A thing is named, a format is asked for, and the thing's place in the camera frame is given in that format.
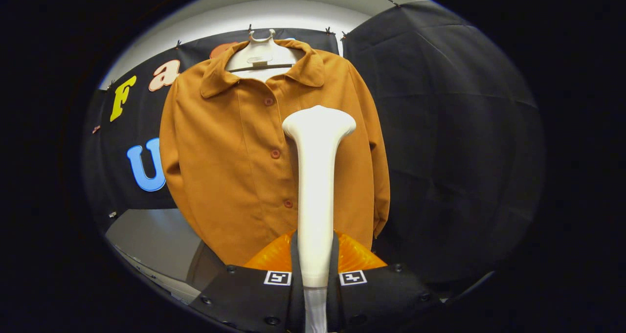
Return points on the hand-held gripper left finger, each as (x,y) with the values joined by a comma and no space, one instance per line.
(254,299)

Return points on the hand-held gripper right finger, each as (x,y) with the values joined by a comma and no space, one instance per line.
(381,299)

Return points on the white garment steamer head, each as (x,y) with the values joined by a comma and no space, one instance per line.
(315,191)

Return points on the orange button shirt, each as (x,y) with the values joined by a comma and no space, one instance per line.
(230,166)

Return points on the white hanger form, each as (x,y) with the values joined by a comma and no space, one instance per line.
(261,52)

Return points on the row of black clips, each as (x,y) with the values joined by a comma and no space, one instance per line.
(328,31)

